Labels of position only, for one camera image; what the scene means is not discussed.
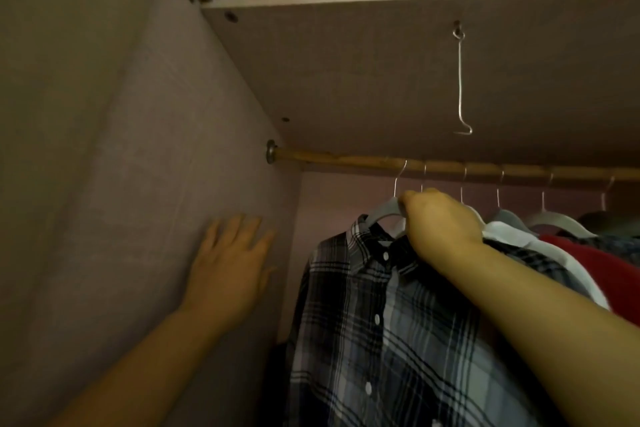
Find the person's left forearm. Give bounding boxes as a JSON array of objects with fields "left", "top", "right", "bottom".
[{"left": 47, "top": 309, "right": 223, "bottom": 427}]

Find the wooden closet rod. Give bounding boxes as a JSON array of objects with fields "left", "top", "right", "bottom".
[{"left": 274, "top": 149, "right": 640, "bottom": 188}]

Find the dark plaid garment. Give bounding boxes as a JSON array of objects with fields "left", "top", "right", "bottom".
[{"left": 575, "top": 229, "right": 640, "bottom": 267}]

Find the red garment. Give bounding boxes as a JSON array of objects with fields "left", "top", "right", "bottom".
[{"left": 539, "top": 234, "right": 640, "bottom": 327}]

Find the dark clothes hanger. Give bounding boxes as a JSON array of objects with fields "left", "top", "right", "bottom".
[{"left": 575, "top": 176, "right": 640, "bottom": 237}]

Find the grey clothes hanger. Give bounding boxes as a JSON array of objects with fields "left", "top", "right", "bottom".
[
  {"left": 525, "top": 172, "right": 598, "bottom": 239},
  {"left": 365, "top": 159, "right": 408, "bottom": 238},
  {"left": 459, "top": 165, "right": 488, "bottom": 230},
  {"left": 487, "top": 172, "right": 538, "bottom": 233}
]

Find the person's left hand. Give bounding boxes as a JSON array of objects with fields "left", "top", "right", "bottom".
[{"left": 180, "top": 214, "right": 279, "bottom": 333}]

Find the person's right hand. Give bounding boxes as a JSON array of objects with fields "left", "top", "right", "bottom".
[{"left": 401, "top": 188, "right": 486, "bottom": 278}]

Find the white shirt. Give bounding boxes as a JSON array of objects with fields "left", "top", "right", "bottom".
[{"left": 481, "top": 221, "right": 612, "bottom": 311}]

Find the metal wire hook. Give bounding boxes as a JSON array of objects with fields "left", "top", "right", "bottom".
[{"left": 452, "top": 20, "right": 474, "bottom": 136}]

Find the blue plaid shirt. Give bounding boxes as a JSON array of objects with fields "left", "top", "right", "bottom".
[{"left": 284, "top": 214, "right": 596, "bottom": 427}]

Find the person's right forearm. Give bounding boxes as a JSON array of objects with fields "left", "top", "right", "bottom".
[{"left": 439, "top": 241, "right": 640, "bottom": 427}]

